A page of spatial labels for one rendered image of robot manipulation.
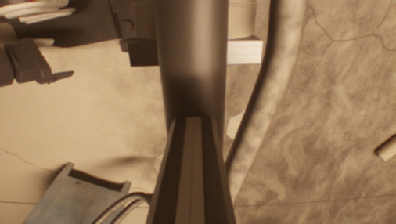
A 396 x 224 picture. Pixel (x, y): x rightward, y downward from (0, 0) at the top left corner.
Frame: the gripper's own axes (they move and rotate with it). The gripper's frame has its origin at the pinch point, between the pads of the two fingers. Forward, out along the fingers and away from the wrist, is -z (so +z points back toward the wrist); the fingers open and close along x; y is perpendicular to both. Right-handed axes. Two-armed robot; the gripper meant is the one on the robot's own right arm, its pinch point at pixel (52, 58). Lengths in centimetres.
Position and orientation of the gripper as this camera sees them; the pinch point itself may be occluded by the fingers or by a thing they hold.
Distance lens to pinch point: 63.7
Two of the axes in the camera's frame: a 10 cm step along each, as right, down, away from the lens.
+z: -4.4, 3.4, -8.3
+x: 5.7, 8.2, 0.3
